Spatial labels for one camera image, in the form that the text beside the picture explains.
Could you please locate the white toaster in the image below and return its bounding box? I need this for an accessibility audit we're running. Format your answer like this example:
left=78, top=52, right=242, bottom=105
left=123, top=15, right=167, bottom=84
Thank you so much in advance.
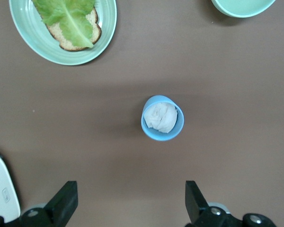
left=0, top=151, right=21, bottom=223

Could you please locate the mint green plate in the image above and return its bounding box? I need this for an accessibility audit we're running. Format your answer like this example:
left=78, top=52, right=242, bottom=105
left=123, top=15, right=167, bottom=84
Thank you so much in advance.
left=9, top=0, right=118, bottom=66

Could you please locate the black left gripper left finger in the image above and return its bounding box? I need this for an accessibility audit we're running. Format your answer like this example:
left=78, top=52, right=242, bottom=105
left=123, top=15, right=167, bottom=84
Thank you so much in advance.
left=21, top=181, right=79, bottom=227

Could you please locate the toasted bread slice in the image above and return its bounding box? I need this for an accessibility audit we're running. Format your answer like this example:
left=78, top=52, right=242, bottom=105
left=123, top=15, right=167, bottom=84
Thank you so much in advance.
left=46, top=6, right=102, bottom=52

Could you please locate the mint green bowl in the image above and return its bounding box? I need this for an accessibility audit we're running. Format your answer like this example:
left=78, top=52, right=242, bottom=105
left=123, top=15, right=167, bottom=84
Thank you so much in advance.
left=211, top=0, right=277, bottom=18

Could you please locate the green lettuce leaf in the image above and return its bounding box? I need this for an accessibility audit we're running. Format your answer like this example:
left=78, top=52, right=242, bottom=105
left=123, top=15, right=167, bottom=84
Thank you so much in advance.
left=32, top=0, right=97, bottom=49

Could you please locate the blue plastic cup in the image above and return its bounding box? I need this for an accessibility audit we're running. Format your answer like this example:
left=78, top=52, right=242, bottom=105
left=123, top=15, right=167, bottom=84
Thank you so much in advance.
left=141, top=95, right=185, bottom=142

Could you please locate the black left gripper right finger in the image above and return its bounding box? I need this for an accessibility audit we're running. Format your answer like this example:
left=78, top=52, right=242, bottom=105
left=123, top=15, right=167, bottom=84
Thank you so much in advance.
left=185, top=180, right=242, bottom=227

